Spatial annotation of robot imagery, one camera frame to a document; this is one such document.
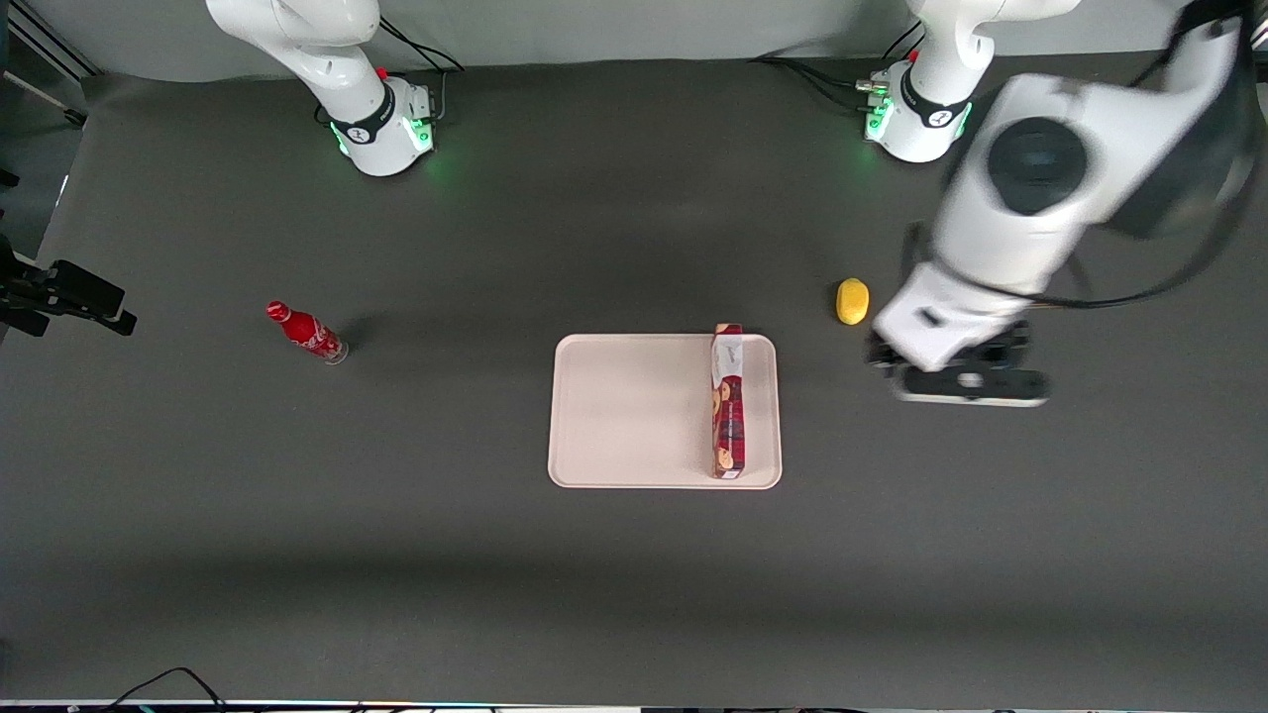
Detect red cookie box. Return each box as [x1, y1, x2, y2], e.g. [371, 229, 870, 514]
[709, 323, 746, 481]

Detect white rectangular tray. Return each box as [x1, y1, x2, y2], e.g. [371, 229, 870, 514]
[548, 334, 784, 490]

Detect red cola bottle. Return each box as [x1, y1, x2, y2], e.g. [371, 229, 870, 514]
[265, 301, 350, 365]

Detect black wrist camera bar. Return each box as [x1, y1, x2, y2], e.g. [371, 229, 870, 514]
[895, 366, 1049, 408]

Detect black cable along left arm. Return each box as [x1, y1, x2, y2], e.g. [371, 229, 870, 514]
[903, 0, 1268, 311]

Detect black cables at left arm base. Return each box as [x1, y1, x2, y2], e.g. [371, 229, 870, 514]
[748, 20, 927, 112]

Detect black cables at arm base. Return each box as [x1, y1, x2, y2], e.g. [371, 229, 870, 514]
[748, 20, 927, 112]
[379, 17, 465, 122]

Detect black cables at right arm base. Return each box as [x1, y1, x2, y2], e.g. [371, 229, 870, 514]
[379, 17, 465, 122]

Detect black looped floor cable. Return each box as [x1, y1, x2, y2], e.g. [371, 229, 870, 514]
[99, 666, 231, 713]

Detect aluminium frame rail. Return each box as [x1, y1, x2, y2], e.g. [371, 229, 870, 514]
[0, 0, 102, 125]

